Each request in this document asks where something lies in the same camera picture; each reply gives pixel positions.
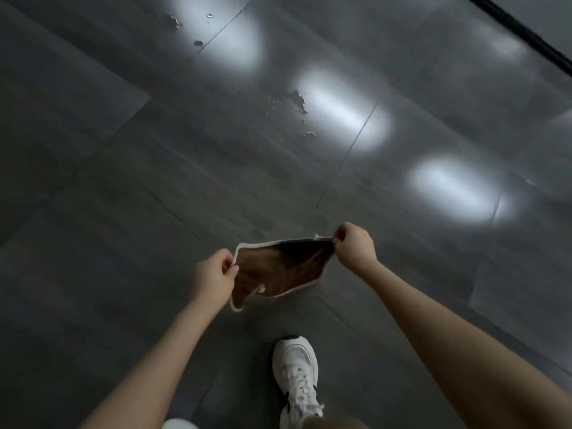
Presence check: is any person's left forearm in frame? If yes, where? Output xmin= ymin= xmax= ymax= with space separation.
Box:
xmin=80 ymin=300 xmax=220 ymax=429

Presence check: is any person's left hand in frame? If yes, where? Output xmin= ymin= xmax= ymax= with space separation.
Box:
xmin=191 ymin=248 xmax=240 ymax=312

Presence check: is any person's right forearm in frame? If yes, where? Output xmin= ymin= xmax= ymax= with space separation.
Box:
xmin=360 ymin=260 xmax=572 ymax=429

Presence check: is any person's right hand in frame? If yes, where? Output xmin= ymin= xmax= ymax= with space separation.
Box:
xmin=332 ymin=222 xmax=378 ymax=274

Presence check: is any brown cloth with white trim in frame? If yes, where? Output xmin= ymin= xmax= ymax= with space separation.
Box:
xmin=230 ymin=234 xmax=337 ymax=313

